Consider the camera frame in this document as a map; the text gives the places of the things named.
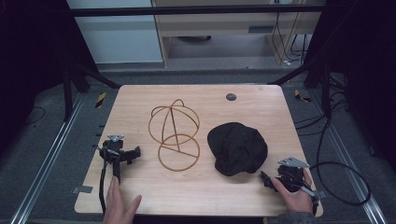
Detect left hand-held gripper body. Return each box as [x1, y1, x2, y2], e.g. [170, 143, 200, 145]
[98, 133, 129, 184]

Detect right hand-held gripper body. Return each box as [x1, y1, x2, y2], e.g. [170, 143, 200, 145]
[276, 156, 312, 193]

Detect black hat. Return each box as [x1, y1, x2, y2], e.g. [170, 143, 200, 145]
[206, 121, 269, 177]

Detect wooden wire hat stand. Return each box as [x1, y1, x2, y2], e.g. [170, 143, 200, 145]
[148, 98, 201, 173]

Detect person's right hand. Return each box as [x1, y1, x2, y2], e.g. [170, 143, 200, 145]
[270, 169, 315, 216]

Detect person's left hand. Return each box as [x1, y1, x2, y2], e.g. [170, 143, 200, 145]
[102, 175, 143, 224]

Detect yellow black striped tape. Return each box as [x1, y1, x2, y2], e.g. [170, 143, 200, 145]
[293, 89, 313, 104]
[94, 91, 107, 109]

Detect white cabinet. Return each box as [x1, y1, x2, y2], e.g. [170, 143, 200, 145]
[66, 0, 164, 64]

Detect black curtain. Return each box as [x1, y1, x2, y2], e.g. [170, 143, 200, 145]
[303, 0, 396, 174]
[0, 0, 100, 157]

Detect dark oval object under desk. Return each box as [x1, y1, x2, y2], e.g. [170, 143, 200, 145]
[177, 35, 213, 44]

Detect light wooden desk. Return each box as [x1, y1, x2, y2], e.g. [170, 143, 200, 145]
[151, 0, 327, 68]

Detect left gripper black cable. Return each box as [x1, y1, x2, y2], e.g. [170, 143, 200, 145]
[98, 159, 109, 217]

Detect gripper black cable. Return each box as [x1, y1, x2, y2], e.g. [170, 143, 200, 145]
[98, 159, 109, 217]
[308, 117, 373, 207]

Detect silver metal floor rail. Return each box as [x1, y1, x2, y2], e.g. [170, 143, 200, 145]
[310, 89, 388, 224]
[9, 92, 86, 224]

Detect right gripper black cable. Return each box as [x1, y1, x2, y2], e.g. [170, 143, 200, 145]
[308, 117, 373, 207]

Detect black metal frame stand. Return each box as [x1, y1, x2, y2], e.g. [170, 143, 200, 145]
[61, 58, 121, 123]
[268, 58, 332, 119]

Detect thin black floor cable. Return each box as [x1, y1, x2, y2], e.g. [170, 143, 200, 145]
[23, 105, 47, 126]

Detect black floor cables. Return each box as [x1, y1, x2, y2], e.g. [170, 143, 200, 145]
[293, 74, 348, 137]

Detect bundle of desk cables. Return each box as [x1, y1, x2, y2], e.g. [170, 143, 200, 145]
[271, 11, 310, 67]

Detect black horizontal frame bar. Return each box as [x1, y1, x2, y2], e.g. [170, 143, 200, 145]
[69, 5, 327, 18]

